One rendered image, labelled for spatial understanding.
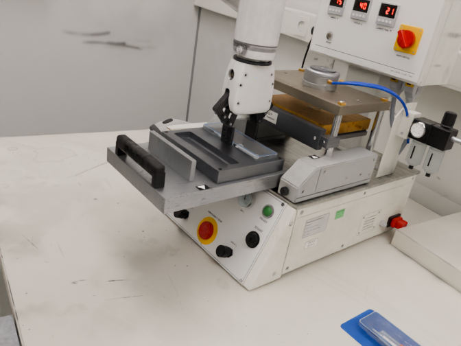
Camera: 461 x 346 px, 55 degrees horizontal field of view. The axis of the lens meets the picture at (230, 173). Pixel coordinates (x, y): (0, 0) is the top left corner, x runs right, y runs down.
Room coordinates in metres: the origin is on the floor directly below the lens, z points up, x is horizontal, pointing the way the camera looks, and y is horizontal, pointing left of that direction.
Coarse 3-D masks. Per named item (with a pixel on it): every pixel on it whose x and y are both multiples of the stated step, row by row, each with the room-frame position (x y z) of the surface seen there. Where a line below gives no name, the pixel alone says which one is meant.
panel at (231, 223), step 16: (256, 192) 0.81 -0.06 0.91; (192, 208) 0.89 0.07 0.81; (208, 208) 0.86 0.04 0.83; (224, 208) 0.83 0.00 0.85; (240, 208) 0.81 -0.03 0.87; (256, 208) 0.79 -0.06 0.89; (272, 208) 0.77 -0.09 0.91; (192, 224) 0.86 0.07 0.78; (224, 224) 0.81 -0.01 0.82; (240, 224) 0.79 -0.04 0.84; (256, 224) 0.77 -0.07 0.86; (272, 224) 0.75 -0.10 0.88; (208, 240) 0.81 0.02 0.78; (224, 240) 0.79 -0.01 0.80; (240, 240) 0.77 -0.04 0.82; (240, 256) 0.74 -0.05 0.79; (256, 256) 0.73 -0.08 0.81; (240, 272) 0.72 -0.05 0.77
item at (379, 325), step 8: (376, 312) 0.67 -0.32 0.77; (360, 320) 0.64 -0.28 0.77; (368, 320) 0.65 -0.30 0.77; (376, 320) 0.65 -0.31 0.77; (384, 320) 0.65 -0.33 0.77; (368, 328) 0.63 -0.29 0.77; (376, 328) 0.63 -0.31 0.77; (384, 328) 0.63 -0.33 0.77; (392, 328) 0.64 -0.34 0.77; (384, 336) 0.61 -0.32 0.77; (392, 336) 0.61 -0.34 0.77; (400, 336) 0.62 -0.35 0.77; (408, 336) 0.62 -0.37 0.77; (392, 344) 0.60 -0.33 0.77; (400, 344) 0.60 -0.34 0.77; (408, 344) 0.60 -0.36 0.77; (416, 344) 0.61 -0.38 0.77
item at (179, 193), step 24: (144, 144) 0.82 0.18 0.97; (168, 144) 0.75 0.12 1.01; (120, 168) 0.73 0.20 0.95; (168, 168) 0.73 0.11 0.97; (192, 168) 0.69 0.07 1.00; (144, 192) 0.66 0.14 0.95; (168, 192) 0.64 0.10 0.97; (192, 192) 0.65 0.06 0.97; (216, 192) 0.69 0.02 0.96; (240, 192) 0.73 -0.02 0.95
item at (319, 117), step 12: (276, 96) 1.04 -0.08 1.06; (288, 96) 1.06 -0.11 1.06; (288, 108) 0.95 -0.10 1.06; (300, 108) 0.97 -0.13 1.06; (312, 108) 0.99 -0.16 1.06; (312, 120) 0.89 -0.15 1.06; (324, 120) 0.91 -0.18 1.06; (348, 120) 0.94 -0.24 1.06; (360, 120) 0.96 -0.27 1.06; (348, 132) 0.94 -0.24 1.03; (360, 132) 0.97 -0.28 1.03
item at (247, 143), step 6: (210, 126) 0.90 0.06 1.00; (216, 126) 0.91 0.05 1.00; (234, 132) 0.89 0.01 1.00; (240, 132) 0.89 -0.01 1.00; (234, 138) 0.85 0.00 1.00; (240, 138) 0.86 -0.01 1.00; (246, 138) 0.86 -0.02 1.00; (240, 144) 0.82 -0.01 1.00; (246, 144) 0.83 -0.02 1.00; (252, 144) 0.84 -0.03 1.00; (258, 144) 0.84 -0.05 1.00; (252, 150) 0.80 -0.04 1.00; (258, 150) 0.81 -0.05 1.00; (264, 150) 0.81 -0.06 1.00; (270, 150) 0.82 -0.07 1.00; (258, 156) 0.78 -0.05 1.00
